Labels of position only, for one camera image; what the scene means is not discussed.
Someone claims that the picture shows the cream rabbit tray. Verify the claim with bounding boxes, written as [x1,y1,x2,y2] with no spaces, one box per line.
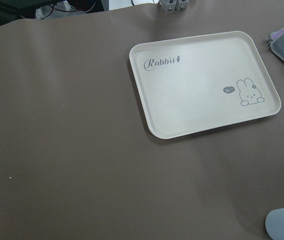
[129,31,281,140]

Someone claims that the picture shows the aluminium frame post base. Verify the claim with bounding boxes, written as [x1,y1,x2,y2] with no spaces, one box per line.
[158,0,189,12]

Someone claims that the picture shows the black equipment with cables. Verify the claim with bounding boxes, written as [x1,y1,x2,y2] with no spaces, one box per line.
[0,0,108,26]

